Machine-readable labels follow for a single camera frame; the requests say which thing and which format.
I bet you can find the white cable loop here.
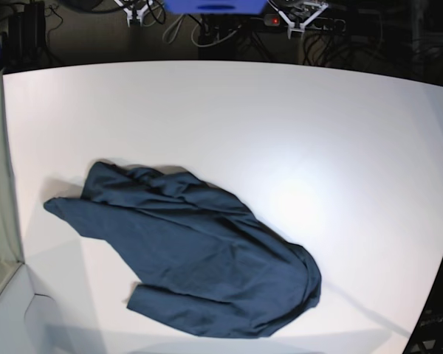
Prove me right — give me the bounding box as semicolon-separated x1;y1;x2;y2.
162;14;188;44

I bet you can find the black computer tower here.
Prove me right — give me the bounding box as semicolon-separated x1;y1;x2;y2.
8;1;47;65

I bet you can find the blue plastic bin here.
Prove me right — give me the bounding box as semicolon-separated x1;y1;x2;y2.
165;0;267;15

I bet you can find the dark blue t-shirt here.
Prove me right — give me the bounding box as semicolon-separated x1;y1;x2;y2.
44;162;322;339

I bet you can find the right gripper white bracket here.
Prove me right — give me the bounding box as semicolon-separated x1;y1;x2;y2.
114;0;157;27

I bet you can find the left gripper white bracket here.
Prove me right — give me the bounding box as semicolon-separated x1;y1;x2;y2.
269;0;329;39

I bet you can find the black power strip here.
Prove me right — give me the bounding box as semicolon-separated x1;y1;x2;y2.
262;14;347;33

